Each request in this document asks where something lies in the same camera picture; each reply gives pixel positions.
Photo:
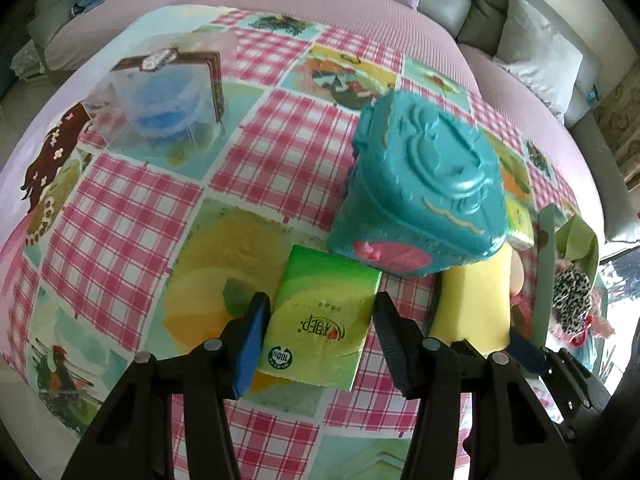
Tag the yellow sponge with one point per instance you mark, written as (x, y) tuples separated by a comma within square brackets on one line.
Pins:
[(472, 300)]

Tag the green cloth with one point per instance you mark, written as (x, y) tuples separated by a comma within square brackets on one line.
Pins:
[(580, 245)]

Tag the grey pillow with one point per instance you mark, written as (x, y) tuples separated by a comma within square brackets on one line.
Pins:
[(542, 55)]

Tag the clear plastic packaging box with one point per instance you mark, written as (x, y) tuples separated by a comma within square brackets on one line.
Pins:
[(160, 100)]

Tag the grey sofa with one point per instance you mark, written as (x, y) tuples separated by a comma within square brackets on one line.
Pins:
[(480, 15)]

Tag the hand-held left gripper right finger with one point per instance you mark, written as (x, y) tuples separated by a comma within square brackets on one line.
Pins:
[(395, 350)]

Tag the teal plastic toy box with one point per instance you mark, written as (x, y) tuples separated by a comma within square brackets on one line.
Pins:
[(425, 190)]

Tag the blue round container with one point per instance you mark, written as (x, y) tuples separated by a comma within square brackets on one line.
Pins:
[(160, 110)]

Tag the small blue cloth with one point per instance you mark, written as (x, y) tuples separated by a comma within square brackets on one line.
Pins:
[(592, 96)]

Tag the green tissue packet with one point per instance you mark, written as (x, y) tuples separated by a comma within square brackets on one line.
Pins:
[(320, 330), (520, 222)]

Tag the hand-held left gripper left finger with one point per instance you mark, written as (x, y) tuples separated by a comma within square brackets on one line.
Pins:
[(252, 345)]

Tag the patterned curtain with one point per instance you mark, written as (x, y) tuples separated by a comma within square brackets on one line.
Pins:
[(620, 125)]

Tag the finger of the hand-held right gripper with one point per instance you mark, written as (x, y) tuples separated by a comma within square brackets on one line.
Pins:
[(527, 355)]

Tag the printed checkered tablecloth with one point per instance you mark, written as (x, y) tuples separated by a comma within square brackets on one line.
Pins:
[(125, 210)]

